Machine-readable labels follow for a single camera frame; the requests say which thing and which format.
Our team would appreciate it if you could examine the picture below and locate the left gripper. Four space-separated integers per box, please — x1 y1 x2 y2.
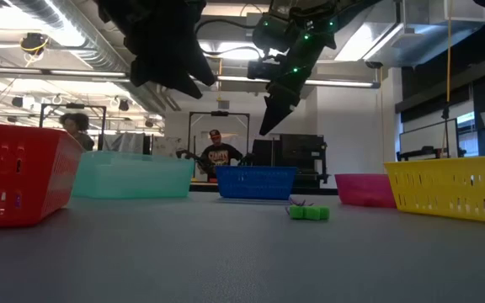
118 0 218 100

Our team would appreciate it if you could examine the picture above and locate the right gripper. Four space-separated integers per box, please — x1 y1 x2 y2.
258 35 338 137

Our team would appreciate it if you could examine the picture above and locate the blue plastic basket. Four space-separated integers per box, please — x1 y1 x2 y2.
215 165 299 201

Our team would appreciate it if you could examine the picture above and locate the purple plastic spider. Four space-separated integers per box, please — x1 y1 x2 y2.
285 197 315 210

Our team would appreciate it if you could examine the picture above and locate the red plastic basket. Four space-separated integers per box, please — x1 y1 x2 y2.
0 121 86 230

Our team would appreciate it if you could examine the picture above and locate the black background machine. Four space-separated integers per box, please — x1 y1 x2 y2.
250 133 330 190

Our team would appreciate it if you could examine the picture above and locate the person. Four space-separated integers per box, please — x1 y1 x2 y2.
59 112 96 152
200 129 244 183

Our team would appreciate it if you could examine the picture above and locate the green plastic skeleton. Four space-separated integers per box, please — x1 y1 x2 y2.
288 205 331 221

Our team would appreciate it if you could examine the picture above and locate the teal translucent plastic bin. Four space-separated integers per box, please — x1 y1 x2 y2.
72 150 196 200

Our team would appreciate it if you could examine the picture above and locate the pink plastic bowl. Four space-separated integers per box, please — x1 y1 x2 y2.
334 173 397 210

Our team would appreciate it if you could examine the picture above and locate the yellow plastic basket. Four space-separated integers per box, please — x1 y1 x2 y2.
383 155 485 227

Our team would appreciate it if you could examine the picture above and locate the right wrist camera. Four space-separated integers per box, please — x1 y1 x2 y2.
246 58 288 82

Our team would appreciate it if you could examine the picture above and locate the white board with frame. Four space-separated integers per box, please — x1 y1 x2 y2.
398 118 459 160

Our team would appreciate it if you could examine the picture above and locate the ceiling cable reel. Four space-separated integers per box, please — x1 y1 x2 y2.
19 32 51 56

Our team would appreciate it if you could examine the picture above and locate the yellow hanging cable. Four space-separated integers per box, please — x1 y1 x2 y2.
445 0 454 106

